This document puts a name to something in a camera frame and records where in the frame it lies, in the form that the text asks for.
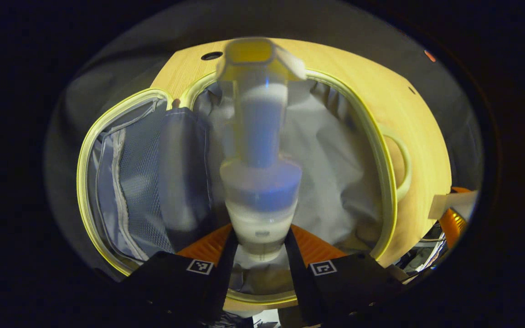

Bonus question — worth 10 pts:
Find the pale yellow suitcase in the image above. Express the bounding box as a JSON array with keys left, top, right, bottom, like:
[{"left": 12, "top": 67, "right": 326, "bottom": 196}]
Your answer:
[{"left": 77, "top": 68, "right": 412, "bottom": 306}]

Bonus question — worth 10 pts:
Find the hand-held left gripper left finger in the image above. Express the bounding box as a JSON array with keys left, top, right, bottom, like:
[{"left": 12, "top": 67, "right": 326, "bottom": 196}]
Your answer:
[{"left": 121, "top": 223, "right": 239, "bottom": 326}]

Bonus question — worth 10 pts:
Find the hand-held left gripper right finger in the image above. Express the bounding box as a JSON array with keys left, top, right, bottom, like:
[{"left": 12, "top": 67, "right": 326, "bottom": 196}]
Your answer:
[{"left": 284, "top": 224, "right": 404, "bottom": 327}]

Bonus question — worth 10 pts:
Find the white pump bottle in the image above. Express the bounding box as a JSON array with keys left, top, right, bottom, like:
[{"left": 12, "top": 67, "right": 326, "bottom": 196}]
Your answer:
[{"left": 216, "top": 37, "right": 308, "bottom": 263}]

